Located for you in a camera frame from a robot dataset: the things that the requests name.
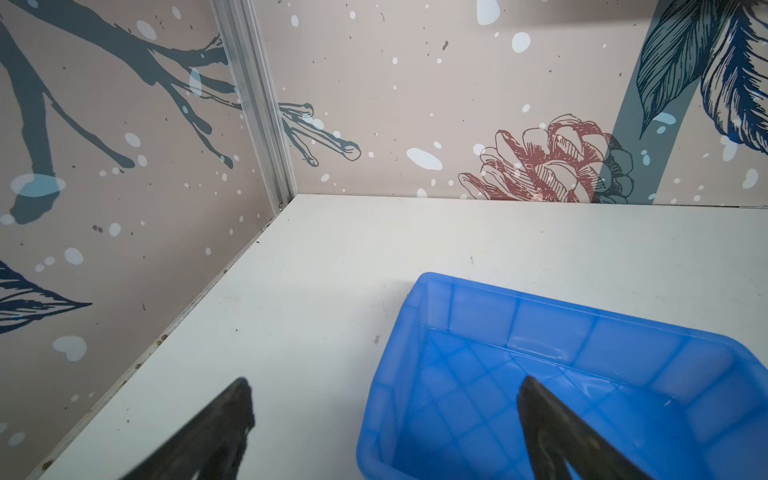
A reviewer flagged blue plastic bin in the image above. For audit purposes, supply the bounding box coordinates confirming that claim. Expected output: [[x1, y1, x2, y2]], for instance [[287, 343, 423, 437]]
[[356, 273, 767, 479]]

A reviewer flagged aluminium corner post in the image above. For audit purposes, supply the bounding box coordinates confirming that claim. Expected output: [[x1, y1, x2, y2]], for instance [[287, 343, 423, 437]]
[[212, 0, 297, 211]]

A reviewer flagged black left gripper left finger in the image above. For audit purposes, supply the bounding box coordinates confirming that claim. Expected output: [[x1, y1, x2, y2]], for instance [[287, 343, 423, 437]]
[[124, 377, 255, 479]]

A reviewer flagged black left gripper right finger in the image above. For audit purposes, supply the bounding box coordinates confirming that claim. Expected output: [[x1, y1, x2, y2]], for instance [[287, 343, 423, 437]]
[[517, 376, 650, 480]]

